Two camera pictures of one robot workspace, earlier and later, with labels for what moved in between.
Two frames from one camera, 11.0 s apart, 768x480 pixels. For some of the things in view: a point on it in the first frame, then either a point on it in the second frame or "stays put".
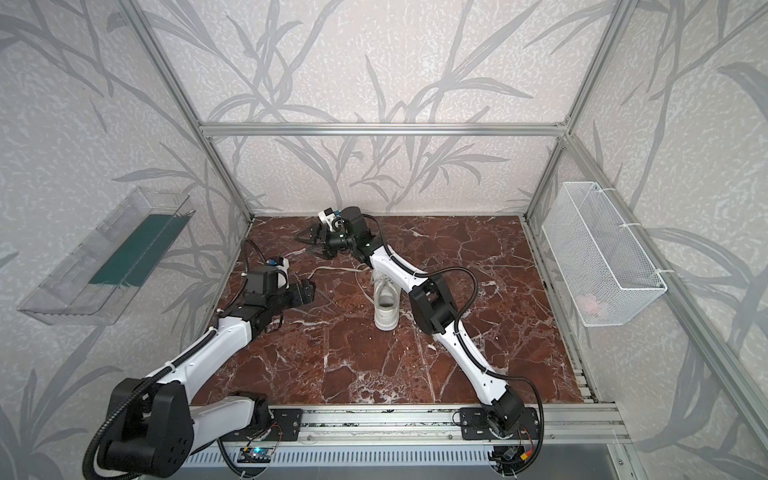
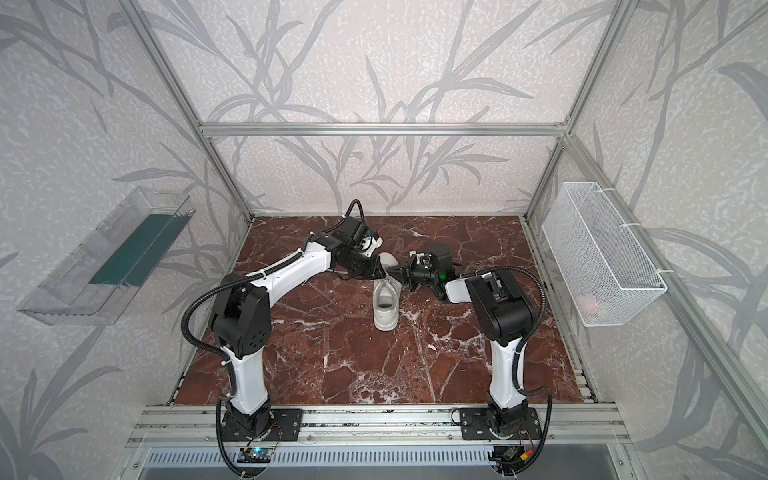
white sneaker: (387, 297) stays put
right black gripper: (327, 237) → (417, 274)
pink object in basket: (589, 302) stays put
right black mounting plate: (474, 425) stays put
